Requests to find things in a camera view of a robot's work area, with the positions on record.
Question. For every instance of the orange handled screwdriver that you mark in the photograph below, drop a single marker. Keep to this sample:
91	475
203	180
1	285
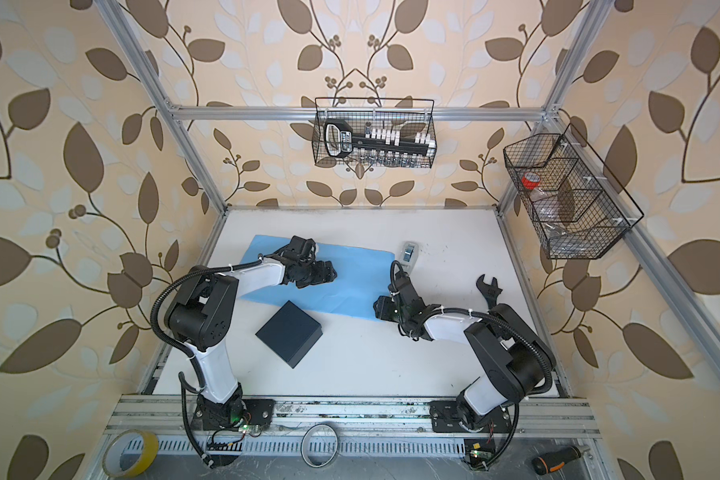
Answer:
550	462

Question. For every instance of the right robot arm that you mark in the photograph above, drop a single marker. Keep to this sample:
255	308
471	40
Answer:
516	362

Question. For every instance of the black socket set holder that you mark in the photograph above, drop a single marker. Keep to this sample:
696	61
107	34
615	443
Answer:
341	141

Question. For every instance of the dark navy gift box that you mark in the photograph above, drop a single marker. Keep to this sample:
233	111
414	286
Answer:
290	333

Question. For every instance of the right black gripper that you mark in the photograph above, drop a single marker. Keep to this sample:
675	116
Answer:
383	309

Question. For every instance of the right wire basket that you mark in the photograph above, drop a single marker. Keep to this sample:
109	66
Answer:
581	209

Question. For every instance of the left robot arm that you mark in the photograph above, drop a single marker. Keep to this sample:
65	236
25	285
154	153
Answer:
193	315

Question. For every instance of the yellow tape roll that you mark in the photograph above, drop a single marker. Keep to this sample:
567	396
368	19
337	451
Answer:
130	454

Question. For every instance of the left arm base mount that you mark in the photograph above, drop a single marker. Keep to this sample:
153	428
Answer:
233	414

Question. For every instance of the back wire basket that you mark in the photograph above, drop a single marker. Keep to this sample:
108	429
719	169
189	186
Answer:
408	114

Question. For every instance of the black adjustable wrench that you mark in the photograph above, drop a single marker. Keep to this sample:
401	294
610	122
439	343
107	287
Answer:
489	290

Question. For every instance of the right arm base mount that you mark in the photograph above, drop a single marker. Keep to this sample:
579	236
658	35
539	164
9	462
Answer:
450	416

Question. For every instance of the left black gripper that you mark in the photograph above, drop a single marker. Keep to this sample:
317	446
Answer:
324	276

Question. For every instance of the wire basket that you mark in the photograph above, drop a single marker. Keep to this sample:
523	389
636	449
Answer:
408	114
581	209

